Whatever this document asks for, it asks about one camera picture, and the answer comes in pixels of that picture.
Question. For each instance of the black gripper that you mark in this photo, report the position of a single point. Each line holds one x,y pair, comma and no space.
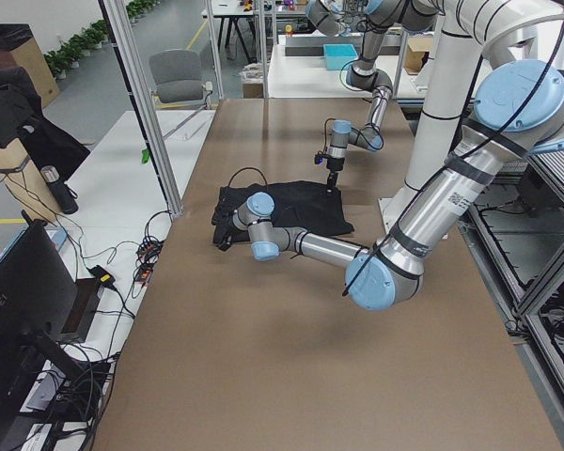
334,163

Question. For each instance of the dark t-shirt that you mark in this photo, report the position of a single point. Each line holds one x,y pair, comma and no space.
298,203

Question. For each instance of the black water bottle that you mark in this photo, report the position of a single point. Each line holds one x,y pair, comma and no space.
60,191

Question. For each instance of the black computer monitor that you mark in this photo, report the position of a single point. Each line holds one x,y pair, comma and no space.
37,293

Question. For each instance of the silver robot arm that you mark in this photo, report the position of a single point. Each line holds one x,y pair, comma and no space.
362,74
496,95

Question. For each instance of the aluminium frame cage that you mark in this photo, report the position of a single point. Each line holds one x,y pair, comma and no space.
121,36

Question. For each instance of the blue plastic bin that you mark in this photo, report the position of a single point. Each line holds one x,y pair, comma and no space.
338,56

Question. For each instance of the black power strip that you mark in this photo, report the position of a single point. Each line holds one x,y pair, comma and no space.
147,255

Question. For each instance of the grey office chair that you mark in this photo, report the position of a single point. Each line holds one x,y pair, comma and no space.
177,76

